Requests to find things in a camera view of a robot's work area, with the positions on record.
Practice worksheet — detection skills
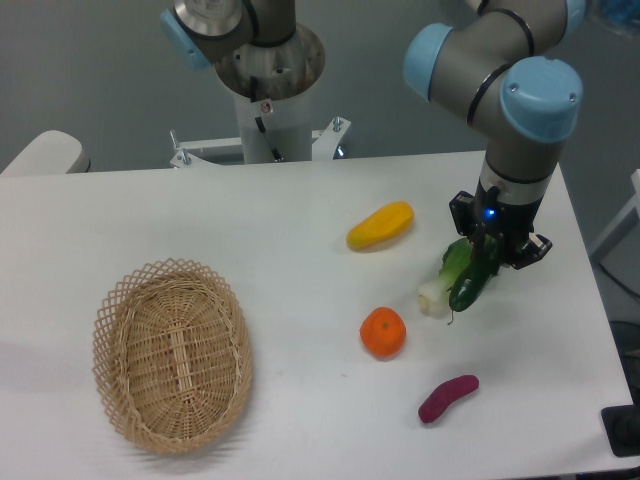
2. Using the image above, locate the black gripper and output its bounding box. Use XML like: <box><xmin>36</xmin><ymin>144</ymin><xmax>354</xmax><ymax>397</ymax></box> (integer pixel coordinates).
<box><xmin>449</xmin><ymin>184</ymin><xmax>553</xmax><ymax>273</ymax></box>

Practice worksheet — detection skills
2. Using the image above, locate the dark green cucumber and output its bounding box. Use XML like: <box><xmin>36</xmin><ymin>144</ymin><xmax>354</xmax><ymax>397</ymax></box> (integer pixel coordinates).
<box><xmin>449</xmin><ymin>236</ymin><xmax>501</xmax><ymax>318</ymax></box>

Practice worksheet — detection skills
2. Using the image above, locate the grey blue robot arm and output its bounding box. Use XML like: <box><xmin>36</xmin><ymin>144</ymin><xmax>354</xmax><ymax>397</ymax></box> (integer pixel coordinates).
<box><xmin>160</xmin><ymin>1</ymin><xmax>585</xmax><ymax>269</ymax></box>

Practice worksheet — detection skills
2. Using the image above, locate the green white bok choy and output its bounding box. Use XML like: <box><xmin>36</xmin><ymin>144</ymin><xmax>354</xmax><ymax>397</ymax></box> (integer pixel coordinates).
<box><xmin>417</xmin><ymin>238</ymin><xmax>472</xmax><ymax>318</ymax></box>

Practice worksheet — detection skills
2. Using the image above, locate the yellow mango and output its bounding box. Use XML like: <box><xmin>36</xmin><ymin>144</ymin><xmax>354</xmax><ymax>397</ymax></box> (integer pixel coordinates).
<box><xmin>346</xmin><ymin>201</ymin><xmax>414</xmax><ymax>251</ymax></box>

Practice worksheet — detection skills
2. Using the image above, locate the orange persimmon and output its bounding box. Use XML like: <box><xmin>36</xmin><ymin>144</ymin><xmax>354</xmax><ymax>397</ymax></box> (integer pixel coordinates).
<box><xmin>359</xmin><ymin>307</ymin><xmax>407</xmax><ymax>359</ymax></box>

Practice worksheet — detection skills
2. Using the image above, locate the purple sweet potato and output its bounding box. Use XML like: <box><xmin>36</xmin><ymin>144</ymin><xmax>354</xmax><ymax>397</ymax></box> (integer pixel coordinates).
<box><xmin>418</xmin><ymin>375</ymin><xmax>480</xmax><ymax>424</ymax></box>

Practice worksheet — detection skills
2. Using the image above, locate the black device at edge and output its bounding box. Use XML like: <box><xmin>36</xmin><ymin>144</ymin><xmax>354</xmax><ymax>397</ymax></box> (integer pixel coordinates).
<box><xmin>601</xmin><ymin>405</ymin><xmax>639</xmax><ymax>458</ymax></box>

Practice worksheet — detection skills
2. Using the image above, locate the woven wicker basket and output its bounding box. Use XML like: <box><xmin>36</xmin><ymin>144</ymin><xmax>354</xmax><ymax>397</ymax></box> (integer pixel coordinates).
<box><xmin>92</xmin><ymin>259</ymin><xmax>252</xmax><ymax>455</ymax></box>

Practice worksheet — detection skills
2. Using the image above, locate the white chair back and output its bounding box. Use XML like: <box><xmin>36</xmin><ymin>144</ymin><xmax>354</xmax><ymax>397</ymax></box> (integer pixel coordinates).
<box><xmin>1</xmin><ymin>130</ymin><xmax>91</xmax><ymax>177</ymax></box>

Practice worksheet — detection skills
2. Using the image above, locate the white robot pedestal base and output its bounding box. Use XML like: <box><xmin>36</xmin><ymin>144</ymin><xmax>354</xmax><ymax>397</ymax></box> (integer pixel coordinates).
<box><xmin>168</xmin><ymin>24</ymin><xmax>352</xmax><ymax>169</ymax></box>

